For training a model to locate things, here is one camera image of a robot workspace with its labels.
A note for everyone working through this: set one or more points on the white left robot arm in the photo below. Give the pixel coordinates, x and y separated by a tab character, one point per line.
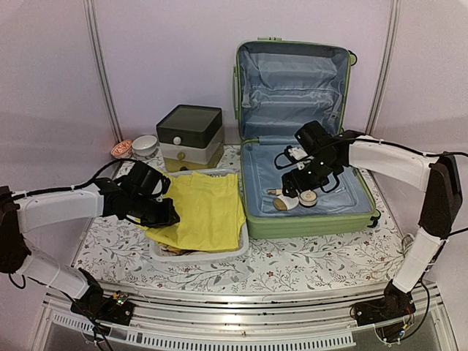
35	224

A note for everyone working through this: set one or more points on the small white bowl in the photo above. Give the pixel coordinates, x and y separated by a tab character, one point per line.
145	145

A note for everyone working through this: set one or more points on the slim gold cosmetic pencil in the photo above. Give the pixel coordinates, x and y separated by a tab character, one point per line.
276	192

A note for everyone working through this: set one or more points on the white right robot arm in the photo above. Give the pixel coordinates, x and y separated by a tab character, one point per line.
432	179

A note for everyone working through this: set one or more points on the beige oval compact case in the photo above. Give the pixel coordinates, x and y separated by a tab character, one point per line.
285	203

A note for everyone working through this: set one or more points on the drawer cabinet with dark top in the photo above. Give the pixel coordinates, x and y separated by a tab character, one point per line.
191	138

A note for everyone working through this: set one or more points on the plain yellow garment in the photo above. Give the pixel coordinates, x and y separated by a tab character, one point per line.
197	212

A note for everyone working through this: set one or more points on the red patterned small bowl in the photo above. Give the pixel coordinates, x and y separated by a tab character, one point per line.
122	150

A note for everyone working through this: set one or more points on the round cream compact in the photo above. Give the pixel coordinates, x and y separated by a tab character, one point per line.
308	198

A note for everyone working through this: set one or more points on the floral white tablecloth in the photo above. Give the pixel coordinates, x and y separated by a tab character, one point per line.
118	252

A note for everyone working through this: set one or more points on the aluminium front rail frame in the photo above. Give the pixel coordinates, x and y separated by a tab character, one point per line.
177	320

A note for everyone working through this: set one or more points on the green hard-shell suitcase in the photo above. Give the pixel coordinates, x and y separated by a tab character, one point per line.
278	87

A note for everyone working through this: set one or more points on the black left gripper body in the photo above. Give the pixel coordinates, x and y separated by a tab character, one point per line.
151	216

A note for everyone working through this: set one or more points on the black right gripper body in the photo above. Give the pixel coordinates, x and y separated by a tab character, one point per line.
318	174

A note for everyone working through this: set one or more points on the white plastic mesh basket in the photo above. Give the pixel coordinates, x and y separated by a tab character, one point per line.
197	245

